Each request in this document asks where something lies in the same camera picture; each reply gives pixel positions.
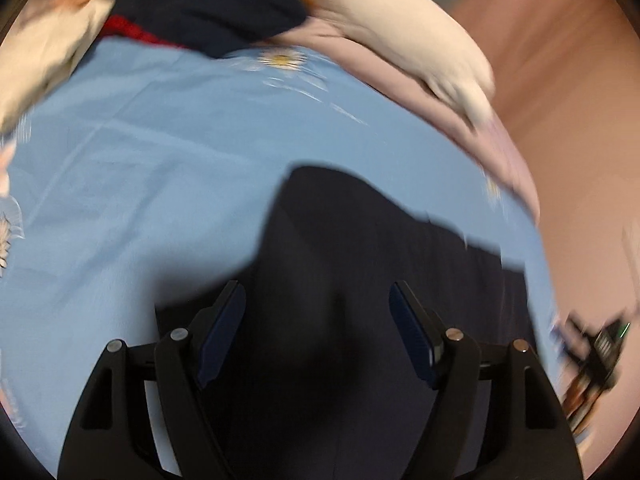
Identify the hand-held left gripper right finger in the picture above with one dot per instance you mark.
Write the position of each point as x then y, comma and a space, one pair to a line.
412, 330

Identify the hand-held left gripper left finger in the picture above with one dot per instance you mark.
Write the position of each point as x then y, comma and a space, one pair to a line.
220, 330

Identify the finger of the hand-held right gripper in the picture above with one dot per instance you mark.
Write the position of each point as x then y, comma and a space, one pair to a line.
572, 332

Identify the navy zip jacket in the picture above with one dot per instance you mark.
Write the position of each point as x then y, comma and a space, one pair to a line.
350, 270

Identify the blue floral bedsheet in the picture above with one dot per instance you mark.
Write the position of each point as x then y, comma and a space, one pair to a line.
140, 170

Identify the pink quilt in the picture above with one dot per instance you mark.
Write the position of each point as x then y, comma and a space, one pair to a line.
450, 125

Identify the white fluffy blanket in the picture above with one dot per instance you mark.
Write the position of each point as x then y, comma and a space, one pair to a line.
400, 25

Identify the white padded garment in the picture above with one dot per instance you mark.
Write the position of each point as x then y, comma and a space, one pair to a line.
45, 60

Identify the navy garment with red lining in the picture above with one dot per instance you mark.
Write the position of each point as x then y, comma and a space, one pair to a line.
205, 5

